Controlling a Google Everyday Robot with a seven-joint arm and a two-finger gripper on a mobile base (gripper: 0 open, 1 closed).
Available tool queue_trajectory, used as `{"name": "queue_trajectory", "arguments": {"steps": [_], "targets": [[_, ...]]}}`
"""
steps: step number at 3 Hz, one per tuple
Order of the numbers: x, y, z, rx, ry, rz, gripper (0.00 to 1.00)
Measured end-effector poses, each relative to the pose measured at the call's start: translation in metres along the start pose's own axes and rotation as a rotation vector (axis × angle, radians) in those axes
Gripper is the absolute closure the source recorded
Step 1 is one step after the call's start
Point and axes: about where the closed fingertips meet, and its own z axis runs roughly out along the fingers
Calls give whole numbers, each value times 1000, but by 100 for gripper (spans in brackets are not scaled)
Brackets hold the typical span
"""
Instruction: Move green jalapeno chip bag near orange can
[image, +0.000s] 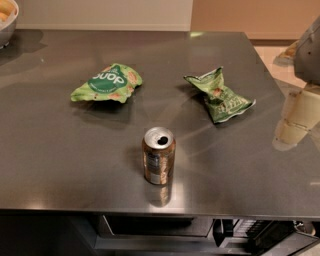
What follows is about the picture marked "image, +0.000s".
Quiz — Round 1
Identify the metal bowl with fruit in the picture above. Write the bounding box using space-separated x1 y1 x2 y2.
0 0 19 49

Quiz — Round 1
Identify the green jalapeno chip bag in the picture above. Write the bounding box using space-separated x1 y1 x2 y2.
184 67 256 124

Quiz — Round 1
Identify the orange soda can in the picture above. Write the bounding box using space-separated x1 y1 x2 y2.
142 127 176 185

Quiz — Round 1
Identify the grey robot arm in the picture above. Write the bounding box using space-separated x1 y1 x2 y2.
294 16 320 85

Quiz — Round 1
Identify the light green snack bag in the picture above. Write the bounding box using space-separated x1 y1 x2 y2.
71 63 143 103

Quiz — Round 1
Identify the black microwave under counter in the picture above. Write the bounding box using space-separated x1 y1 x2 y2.
95 215 319 256

